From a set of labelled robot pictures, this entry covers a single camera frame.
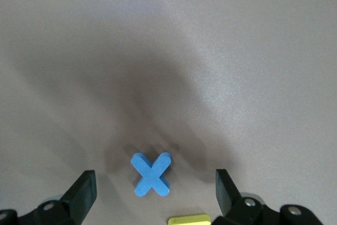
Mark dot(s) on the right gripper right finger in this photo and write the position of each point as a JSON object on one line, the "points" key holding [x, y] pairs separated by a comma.
{"points": [[227, 196]]}

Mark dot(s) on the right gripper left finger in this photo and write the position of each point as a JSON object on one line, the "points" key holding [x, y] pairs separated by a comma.
{"points": [[79, 196]]}

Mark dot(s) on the blue letter X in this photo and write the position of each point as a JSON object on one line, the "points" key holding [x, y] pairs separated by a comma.
{"points": [[152, 175]]}

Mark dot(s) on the yellow letter K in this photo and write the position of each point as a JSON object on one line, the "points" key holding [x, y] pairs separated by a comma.
{"points": [[189, 220]]}

